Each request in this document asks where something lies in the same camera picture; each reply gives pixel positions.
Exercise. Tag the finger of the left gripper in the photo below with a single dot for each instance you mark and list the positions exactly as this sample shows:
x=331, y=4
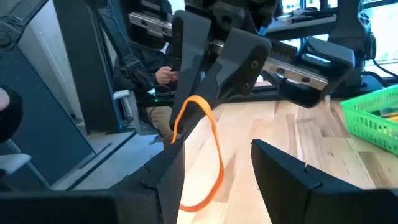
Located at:
x=189, y=46
x=239, y=65

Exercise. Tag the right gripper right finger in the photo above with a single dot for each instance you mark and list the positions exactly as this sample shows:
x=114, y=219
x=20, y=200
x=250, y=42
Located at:
x=304, y=202

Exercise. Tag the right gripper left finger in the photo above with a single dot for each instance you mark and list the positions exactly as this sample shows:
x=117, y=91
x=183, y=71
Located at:
x=140, y=202

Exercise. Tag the green plastic basket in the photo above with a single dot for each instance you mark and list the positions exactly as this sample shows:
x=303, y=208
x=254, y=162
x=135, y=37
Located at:
x=370, y=124

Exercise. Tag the orange rubber band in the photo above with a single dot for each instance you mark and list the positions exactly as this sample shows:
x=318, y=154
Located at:
x=217, y=149

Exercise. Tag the person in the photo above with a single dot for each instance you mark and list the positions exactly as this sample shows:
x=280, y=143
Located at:
x=140, y=71
x=9, y=115

